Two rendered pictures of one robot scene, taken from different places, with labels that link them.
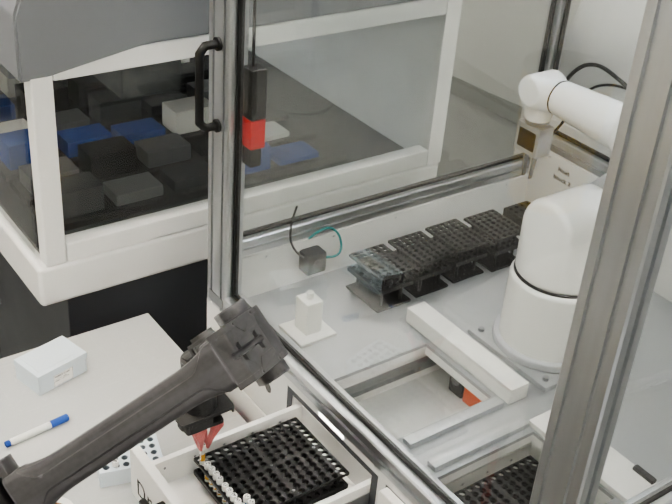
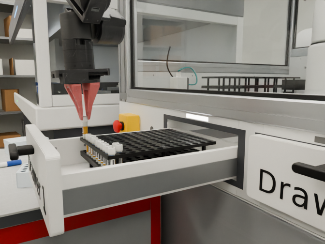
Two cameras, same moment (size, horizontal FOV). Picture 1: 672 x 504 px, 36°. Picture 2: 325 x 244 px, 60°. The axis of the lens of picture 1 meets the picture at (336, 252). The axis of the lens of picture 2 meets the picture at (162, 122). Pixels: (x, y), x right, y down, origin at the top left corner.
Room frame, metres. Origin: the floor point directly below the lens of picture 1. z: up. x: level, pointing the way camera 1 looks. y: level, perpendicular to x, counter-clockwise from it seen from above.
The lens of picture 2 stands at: (0.82, -0.02, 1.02)
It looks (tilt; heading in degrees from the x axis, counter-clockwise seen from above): 8 degrees down; 8
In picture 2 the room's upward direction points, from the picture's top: straight up
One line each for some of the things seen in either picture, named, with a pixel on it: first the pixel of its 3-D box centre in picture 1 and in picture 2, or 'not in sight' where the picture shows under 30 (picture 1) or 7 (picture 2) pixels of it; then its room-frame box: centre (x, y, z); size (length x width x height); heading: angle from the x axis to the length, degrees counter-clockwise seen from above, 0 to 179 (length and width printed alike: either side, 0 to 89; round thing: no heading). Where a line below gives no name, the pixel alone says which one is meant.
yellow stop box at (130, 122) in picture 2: not in sight; (128, 125); (1.70, 0.20, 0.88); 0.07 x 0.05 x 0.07; 38
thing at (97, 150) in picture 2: (222, 487); (96, 146); (1.31, 0.16, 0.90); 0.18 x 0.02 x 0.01; 38
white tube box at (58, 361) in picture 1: (51, 365); (26, 144); (1.75, 0.60, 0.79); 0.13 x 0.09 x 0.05; 142
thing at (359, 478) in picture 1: (274, 478); (149, 156); (1.38, 0.08, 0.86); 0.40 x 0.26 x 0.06; 128
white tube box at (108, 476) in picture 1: (128, 460); (46, 173); (1.48, 0.37, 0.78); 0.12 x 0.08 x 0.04; 112
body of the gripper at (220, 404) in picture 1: (199, 397); (79, 60); (1.36, 0.21, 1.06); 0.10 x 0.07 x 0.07; 126
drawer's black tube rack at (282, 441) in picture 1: (270, 478); (145, 154); (1.37, 0.08, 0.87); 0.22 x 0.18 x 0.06; 128
